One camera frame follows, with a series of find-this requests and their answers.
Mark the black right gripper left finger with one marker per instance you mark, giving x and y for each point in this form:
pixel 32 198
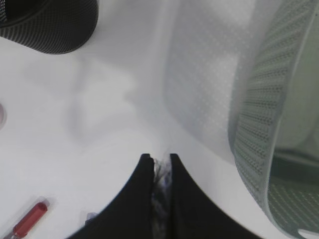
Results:
pixel 128 216

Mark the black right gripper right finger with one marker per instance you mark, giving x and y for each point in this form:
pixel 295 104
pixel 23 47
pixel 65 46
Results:
pixel 193 215

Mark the silver glitter marker pen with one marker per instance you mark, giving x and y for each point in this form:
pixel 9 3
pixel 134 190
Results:
pixel 90 216

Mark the red marker pen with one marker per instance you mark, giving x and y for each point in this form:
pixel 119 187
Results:
pixel 29 220

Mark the green woven plastic basket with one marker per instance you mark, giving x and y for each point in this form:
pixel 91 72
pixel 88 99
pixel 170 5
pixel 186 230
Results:
pixel 276 142

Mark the black mesh pen holder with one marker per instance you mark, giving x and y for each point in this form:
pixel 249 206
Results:
pixel 49 26

